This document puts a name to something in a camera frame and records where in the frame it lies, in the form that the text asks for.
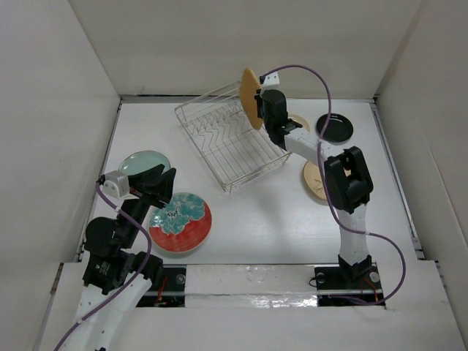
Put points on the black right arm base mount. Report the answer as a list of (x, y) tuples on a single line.
[(329, 283)]

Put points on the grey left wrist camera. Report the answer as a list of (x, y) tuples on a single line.
[(114, 184)]

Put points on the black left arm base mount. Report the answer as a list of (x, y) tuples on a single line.
[(170, 292)]

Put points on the beige bird painted plate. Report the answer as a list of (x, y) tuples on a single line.
[(313, 182)]

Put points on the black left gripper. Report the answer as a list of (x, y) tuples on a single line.
[(140, 186)]

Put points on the cream oval dish green patch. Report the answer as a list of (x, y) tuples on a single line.
[(302, 121)]

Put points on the black round plate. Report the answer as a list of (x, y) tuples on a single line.
[(339, 129)]

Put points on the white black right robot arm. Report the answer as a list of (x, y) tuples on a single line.
[(345, 179)]

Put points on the light green round plate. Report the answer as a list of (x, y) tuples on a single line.
[(143, 160)]

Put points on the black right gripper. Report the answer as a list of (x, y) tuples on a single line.
[(259, 97)]

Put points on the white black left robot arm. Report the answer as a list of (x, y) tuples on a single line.
[(114, 279)]

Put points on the metal wire dish rack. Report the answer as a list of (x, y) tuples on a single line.
[(233, 150)]

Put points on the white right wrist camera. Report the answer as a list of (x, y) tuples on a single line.
[(270, 81)]

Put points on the orange ribbed rectangular plate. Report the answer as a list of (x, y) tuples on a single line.
[(247, 92)]

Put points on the red teal flower plate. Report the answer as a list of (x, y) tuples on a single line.
[(182, 225)]

